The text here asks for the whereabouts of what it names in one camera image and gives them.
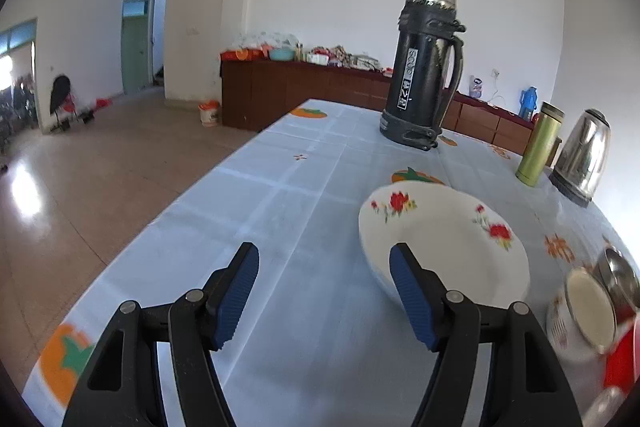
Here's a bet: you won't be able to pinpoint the light blue printed tablecloth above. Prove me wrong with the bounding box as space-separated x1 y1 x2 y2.
22 98 640 427

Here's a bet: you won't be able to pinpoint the steel electric kettle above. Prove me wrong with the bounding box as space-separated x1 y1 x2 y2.
549 108 612 208

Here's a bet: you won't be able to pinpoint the pile of colourful packets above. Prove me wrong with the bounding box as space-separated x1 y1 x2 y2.
305 45 392 72

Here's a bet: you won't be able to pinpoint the large black thermos flask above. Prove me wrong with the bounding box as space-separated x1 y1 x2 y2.
379 0 467 152

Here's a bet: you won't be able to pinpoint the green door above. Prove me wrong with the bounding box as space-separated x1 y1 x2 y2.
121 0 153 95

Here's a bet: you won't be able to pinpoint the black chair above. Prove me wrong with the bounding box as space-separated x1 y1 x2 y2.
49 75 78 130

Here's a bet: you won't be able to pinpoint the white plastic bucket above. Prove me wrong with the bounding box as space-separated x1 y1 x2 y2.
198 100 221 128

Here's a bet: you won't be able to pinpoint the window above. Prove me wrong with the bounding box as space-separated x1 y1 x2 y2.
0 18 38 58

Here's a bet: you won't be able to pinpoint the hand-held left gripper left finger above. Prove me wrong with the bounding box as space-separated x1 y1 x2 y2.
62 242 261 427

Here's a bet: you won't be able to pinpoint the orange box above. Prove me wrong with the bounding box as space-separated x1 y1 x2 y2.
221 48 265 62

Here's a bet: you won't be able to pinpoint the white plate red flowers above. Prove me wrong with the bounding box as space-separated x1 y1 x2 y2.
358 180 531 308

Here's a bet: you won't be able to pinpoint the mesh food cover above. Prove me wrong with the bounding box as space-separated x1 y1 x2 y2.
234 30 298 52

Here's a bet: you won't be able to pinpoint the red plastic bowl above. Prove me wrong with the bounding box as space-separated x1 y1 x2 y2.
602 312 640 390

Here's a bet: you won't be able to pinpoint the brown wooden sideboard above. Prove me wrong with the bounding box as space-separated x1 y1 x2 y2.
220 57 563 168

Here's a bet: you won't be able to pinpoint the cream enamel bowl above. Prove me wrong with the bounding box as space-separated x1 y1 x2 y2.
546 268 618 363

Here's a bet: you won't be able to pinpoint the blue thermos jug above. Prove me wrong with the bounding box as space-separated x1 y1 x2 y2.
519 87 540 122

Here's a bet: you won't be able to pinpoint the stainless steel bowl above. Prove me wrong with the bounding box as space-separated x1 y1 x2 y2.
594 247 640 323

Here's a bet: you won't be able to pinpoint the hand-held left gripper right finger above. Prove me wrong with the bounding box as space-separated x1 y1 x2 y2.
389 243 583 427

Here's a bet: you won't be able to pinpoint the green thermos bottle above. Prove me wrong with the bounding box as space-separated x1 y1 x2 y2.
515 102 566 186

